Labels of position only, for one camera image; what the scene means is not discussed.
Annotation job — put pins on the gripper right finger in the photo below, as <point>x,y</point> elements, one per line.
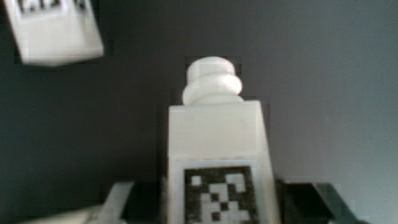
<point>312,204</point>

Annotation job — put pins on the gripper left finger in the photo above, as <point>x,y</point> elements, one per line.
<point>131,207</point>

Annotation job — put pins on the white leg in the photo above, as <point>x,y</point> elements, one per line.
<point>222,186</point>
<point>56,31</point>

